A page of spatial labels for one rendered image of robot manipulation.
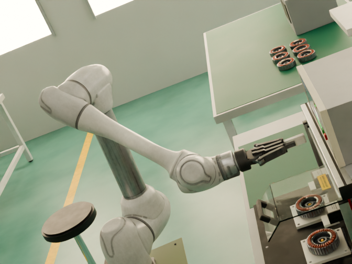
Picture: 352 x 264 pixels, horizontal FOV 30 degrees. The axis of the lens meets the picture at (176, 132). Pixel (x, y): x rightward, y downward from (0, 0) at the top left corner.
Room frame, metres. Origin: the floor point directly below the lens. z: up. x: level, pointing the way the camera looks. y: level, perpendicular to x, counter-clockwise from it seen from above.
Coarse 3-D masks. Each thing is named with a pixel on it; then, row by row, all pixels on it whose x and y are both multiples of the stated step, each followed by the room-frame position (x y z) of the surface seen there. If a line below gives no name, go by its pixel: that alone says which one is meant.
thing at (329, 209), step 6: (336, 204) 1.89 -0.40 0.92; (330, 210) 1.88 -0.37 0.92; (336, 210) 1.86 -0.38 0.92; (324, 216) 1.92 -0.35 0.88; (330, 216) 1.86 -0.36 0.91; (336, 216) 1.86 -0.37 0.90; (342, 216) 1.85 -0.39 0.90; (324, 222) 1.88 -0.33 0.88; (330, 222) 1.86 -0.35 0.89; (336, 222) 1.86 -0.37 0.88
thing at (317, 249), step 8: (320, 232) 1.93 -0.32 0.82; (328, 232) 1.91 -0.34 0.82; (336, 232) 1.90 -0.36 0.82; (312, 240) 1.91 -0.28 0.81; (320, 240) 1.91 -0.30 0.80; (328, 240) 1.87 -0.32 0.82; (336, 240) 1.86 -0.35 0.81; (312, 248) 1.87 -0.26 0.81; (320, 248) 1.85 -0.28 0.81; (328, 248) 1.84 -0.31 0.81; (336, 248) 1.85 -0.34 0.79
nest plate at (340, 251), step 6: (342, 234) 1.92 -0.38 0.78; (342, 240) 1.89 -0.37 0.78; (306, 246) 1.94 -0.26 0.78; (342, 246) 1.86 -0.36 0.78; (306, 252) 1.91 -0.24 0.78; (336, 252) 1.84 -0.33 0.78; (342, 252) 1.82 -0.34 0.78; (348, 252) 1.81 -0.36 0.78; (306, 258) 1.88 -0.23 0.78; (312, 258) 1.86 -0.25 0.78; (318, 258) 1.85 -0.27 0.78; (324, 258) 1.84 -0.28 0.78; (330, 258) 1.83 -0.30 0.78; (336, 258) 1.82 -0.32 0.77
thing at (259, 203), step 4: (260, 200) 1.89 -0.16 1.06; (256, 204) 1.88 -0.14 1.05; (260, 204) 1.86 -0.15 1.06; (264, 204) 1.87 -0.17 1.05; (260, 208) 1.83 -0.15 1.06; (260, 212) 1.81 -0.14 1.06; (260, 216) 1.79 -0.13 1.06; (264, 216) 1.79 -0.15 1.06; (268, 216) 1.79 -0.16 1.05; (260, 220) 1.79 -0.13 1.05; (264, 220) 1.79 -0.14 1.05; (268, 220) 1.78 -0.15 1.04
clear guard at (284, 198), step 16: (304, 176) 1.90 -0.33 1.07; (272, 192) 1.89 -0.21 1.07; (288, 192) 1.85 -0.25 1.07; (304, 192) 1.81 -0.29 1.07; (320, 192) 1.77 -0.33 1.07; (336, 192) 1.73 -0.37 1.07; (272, 208) 1.82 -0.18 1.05; (288, 208) 1.76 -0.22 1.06; (304, 208) 1.72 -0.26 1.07; (320, 208) 1.69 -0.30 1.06; (272, 224) 1.75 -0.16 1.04
